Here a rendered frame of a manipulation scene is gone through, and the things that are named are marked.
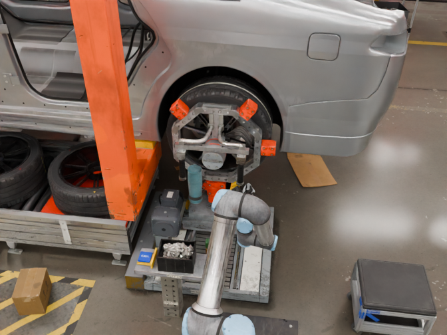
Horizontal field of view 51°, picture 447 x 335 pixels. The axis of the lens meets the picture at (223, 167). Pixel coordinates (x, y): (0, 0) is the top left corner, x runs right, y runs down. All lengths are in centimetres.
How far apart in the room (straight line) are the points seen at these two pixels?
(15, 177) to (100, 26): 155
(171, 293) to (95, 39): 148
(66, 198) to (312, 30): 185
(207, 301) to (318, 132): 127
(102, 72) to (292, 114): 116
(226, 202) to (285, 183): 182
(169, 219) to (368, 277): 126
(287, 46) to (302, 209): 151
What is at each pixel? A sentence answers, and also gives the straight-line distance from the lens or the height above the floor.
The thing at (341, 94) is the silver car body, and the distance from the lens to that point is 280.
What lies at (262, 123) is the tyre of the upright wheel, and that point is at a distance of 282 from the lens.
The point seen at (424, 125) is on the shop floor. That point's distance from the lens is 506.
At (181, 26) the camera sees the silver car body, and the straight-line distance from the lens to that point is 268.
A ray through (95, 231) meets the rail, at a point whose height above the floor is 31.
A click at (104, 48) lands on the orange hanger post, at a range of 226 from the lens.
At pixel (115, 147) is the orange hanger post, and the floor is 106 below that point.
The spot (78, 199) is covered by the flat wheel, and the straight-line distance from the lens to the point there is 316.
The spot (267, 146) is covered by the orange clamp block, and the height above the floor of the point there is 88.
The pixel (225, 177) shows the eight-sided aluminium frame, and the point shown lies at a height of 62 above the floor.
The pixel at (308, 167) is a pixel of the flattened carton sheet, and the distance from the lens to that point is 414.
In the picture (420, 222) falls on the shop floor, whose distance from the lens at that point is 389.
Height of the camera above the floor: 250
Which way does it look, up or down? 38 degrees down
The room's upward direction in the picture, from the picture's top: 1 degrees clockwise
